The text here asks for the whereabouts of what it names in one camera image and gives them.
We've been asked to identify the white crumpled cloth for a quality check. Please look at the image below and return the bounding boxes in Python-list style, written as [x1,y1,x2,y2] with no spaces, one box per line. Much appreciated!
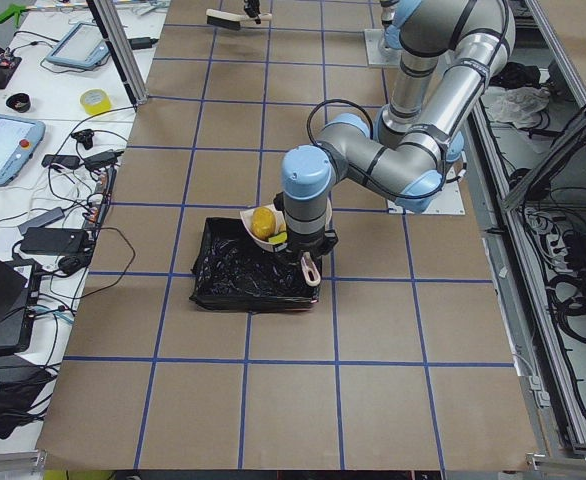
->
[488,87,551,129]

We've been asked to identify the yellow sponge piece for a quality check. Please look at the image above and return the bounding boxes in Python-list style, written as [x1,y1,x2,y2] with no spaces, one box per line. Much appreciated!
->
[268,230,287,248]

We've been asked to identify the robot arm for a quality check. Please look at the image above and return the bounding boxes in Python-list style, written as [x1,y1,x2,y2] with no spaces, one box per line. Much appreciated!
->
[275,1,515,264]
[243,0,401,53]

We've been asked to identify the yellow potato toy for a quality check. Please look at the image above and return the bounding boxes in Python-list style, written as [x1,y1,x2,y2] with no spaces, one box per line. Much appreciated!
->
[250,206,277,241]

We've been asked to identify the aluminium frame post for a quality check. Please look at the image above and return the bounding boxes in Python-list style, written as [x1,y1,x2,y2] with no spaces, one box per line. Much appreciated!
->
[87,0,148,109]

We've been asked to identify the blue teach pendant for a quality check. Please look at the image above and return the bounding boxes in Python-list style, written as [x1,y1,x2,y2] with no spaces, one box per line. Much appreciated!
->
[45,22,110,70]
[0,114,46,186]

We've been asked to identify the beige hand brush black bristles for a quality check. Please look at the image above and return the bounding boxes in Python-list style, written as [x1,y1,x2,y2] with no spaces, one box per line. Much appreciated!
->
[206,9,273,31]

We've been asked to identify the blue teach pendant near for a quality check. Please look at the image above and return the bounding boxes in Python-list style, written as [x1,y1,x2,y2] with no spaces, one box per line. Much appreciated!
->
[0,114,46,186]

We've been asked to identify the blue teach pendant far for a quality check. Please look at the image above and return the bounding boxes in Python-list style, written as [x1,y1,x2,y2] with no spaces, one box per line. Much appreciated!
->
[45,22,110,70]

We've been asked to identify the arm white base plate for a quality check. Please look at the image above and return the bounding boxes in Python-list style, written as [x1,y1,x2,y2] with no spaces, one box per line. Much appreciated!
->
[364,29,402,68]
[385,174,466,216]

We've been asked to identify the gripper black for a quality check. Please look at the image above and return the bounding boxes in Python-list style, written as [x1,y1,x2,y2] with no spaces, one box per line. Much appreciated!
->
[244,0,261,17]
[275,228,338,265]

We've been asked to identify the beige plastic dustpan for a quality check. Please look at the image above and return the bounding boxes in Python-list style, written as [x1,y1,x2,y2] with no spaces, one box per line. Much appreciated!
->
[240,204,321,287]

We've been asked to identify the green plastic tool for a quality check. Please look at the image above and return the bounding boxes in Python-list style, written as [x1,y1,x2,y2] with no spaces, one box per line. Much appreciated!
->
[0,3,28,28]

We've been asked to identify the yellow tape roll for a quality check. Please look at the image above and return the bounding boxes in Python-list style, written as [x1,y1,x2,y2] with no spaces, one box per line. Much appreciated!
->
[80,89,112,116]

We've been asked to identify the black laptop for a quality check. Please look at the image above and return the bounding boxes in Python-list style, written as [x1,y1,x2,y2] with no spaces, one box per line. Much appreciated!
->
[0,259,42,356]

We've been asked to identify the black power strip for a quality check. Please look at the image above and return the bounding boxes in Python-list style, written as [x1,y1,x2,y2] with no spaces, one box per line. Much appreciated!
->
[83,166,117,240]

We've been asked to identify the bin with black bag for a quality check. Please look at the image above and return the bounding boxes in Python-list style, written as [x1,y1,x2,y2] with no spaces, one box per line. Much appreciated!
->
[190,217,321,313]

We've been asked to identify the black power adapter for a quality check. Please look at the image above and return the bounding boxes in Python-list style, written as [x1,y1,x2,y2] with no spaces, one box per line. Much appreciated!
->
[20,227,88,255]

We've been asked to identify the black coiled cables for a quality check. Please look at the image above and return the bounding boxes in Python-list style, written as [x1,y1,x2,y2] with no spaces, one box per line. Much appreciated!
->
[545,272,586,344]

